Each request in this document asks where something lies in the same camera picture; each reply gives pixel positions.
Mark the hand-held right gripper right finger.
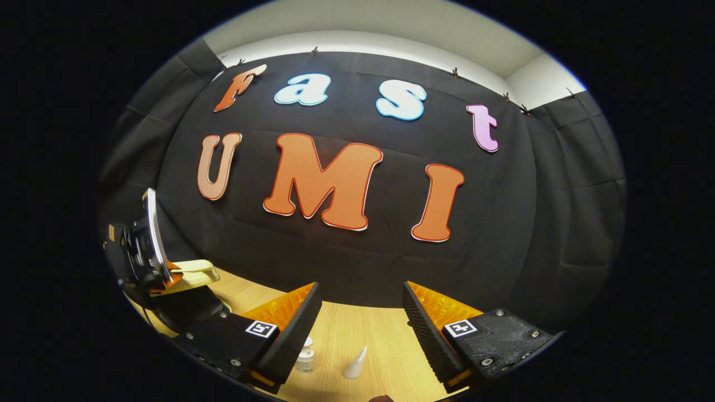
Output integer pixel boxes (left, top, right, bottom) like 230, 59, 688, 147
403, 281, 562, 393

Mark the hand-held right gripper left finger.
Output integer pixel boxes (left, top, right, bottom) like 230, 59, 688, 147
179, 282, 323, 394

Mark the small white pump bottle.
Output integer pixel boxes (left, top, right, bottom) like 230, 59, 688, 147
295, 336, 315, 374

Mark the white squeeze tube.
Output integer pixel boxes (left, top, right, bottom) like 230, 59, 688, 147
343, 344, 368, 380

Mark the black backdrop cloth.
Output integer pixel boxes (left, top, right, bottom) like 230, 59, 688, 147
98, 38, 627, 336

